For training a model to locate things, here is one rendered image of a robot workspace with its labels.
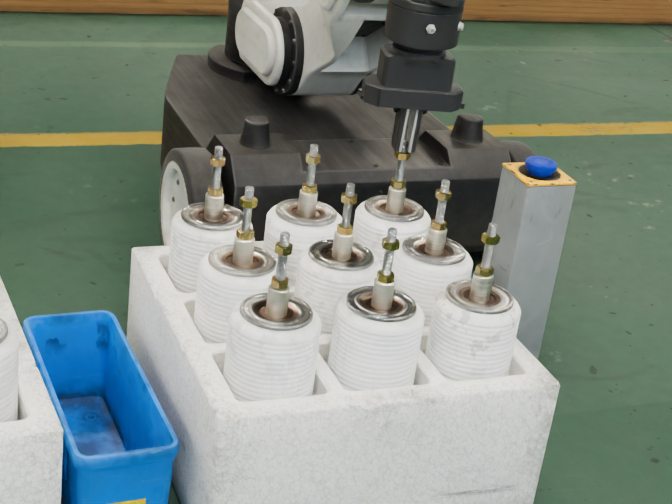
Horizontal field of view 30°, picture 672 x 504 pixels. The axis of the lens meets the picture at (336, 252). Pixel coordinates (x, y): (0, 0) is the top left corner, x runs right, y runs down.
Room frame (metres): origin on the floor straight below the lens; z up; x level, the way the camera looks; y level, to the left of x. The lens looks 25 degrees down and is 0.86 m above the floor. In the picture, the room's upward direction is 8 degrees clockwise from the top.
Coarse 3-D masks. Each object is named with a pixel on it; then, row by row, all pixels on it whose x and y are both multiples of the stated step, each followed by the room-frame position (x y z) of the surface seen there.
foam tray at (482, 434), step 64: (128, 320) 1.38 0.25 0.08; (192, 320) 1.23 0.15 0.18; (192, 384) 1.12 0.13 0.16; (320, 384) 1.14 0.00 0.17; (448, 384) 1.16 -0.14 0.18; (512, 384) 1.18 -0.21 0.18; (192, 448) 1.11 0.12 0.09; (256, 448) 1.05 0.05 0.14; (320, 448) 1.08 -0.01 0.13; (384, 448) 1.11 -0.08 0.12; (448, 448) 1.14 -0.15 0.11; (512, 448) 1.18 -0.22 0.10
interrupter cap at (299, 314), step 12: (252, 300) 1.15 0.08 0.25; (264, 300) 1.16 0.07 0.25; (300, 300) 1.16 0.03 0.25; (240, 312) 1.13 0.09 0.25; (252, 312) 1.13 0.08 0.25; (264, 312) 1.13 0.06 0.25; (288, 312) 1.14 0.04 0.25; (300, 312) 1.14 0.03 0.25; (312, 312) 1.14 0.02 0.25; (264, 324) 1.10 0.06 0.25; (276, 324) 1.11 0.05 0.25; (288, 324) 1.11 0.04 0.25; (300, 324) 1.11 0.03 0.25
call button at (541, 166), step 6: (534, 156) 1.50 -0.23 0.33; (540, 156) 1.50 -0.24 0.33; (528, 162) 1.47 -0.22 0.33; (534, 162) 1.47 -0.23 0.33; (540, 162) 1.48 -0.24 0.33; (546, 162) 1.48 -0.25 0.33; (552, 162) 1.48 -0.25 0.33; (528, 168) 1.47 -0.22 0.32; (534, 168) 1.46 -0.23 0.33; (540, 168) 1.46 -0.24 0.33; (546, 168) 1.46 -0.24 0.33; (552, 168) 1.47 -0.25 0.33; (534, 174) 1.47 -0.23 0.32; (540, 174) 1.47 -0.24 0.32; (546, 174) 1.47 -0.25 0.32
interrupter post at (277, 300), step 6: (270, 288) 1.13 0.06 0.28; (288, 288) 1.14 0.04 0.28; (270, 294) 1.13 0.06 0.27; (276, 294) 1.13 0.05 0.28; (282, 294) 1.13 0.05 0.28; (288, 294) 1.13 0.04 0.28; (270, 300) 1.13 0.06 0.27; (276, 300) 1.13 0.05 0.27; (282, 300) 1.13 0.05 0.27; (288, 300) 1.14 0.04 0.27; (270, 306) 1.13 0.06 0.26; (276, 306) 1.13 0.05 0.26; (282, 306) 1.13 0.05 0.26; (270, 312) 1.13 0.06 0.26; (276, 312) 1.13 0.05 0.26; (282, 312) 1.13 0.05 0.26
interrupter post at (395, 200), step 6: (390, 186) 1.45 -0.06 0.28; (390, 192) 1.44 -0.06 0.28; (396, 192) 1.44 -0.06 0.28; (402, 192) 1.44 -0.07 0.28; (390, 198) 1.44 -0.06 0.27; (396, 198) 1.44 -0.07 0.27; (402, 198) 1.44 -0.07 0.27; (390, 204) 1.44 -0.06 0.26; (396, 204) 1.44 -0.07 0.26; (402, 204) 1.44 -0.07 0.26; (390, 210) 1.44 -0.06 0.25; (396, 210) 1.44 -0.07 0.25; (402, 210) 1.45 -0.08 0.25
